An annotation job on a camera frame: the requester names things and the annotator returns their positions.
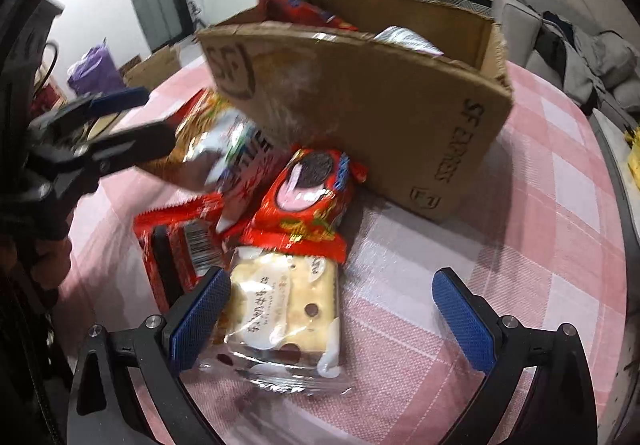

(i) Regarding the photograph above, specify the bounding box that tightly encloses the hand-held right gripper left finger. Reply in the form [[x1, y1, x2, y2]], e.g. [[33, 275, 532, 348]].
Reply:
[[67, 266, 233, 445]]

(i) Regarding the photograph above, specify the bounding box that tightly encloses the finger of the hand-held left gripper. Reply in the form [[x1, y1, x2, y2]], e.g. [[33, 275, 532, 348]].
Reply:
[[27, 86, 151, 138], [52, 119, 177, 178]]

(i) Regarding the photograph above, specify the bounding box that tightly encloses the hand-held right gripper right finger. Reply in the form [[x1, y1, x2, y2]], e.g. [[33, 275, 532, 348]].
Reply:
[[432, 267, 598, 445]]

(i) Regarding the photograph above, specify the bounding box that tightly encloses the red noodle snack bag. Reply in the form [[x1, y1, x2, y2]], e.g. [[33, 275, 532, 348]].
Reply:
[[165, 90, 241, 186]]

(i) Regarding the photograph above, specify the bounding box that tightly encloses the red barcode snack packet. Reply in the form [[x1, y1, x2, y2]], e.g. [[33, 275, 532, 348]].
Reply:
[[134, 192, 226, 316]]

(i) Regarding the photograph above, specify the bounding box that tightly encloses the yellow cheese cake packet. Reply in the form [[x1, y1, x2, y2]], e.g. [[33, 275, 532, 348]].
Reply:
[[210, 245, 351, 396]]

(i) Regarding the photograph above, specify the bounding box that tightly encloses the white red snack packet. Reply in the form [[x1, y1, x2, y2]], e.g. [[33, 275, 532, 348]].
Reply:
[[205, 112, 296, 231]]

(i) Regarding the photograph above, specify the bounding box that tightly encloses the red cookie packet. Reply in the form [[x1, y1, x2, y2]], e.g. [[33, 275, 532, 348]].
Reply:
[[240, 149, 368, 266]]

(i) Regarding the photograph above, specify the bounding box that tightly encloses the red triangular chip bag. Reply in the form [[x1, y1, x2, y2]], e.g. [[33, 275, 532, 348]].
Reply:
[[257, 0, 358, 32]]

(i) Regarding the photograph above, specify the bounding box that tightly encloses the brown cardboard box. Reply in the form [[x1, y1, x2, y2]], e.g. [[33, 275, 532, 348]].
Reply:
[[195, 0, 515, 222]]

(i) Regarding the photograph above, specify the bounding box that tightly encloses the purple silver snack bag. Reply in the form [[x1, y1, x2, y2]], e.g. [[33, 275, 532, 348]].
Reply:
[[372, 25, 443, 57]]

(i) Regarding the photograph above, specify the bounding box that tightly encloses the person's left hand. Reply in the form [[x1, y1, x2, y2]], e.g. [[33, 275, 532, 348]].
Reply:
[[30, 237, 73, 291]]

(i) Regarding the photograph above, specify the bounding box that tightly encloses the purple plastic bag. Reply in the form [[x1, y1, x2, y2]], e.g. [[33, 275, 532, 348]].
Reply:
[[67, 42, 123, 96]]

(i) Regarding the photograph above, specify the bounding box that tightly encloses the cardboard box with print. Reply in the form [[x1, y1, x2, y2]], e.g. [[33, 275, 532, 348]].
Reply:
[[122, 45, 183, 93]]

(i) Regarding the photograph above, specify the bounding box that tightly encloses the pink checked tablecloth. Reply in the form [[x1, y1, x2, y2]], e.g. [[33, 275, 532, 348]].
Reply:
[[50, 60, 631, 445]]

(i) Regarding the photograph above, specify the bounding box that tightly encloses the yellow plastic bag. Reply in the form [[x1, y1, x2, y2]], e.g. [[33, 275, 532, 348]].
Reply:
[[622, 125, 640, 181]]

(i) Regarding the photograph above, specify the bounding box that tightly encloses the grey blanket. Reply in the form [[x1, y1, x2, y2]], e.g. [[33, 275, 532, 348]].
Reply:
[[542, 10, 638, 106]]

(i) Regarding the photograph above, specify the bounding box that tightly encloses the grey sofa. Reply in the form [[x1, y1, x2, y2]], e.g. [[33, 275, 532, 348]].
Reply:
[[492, 0, 640, 126]]

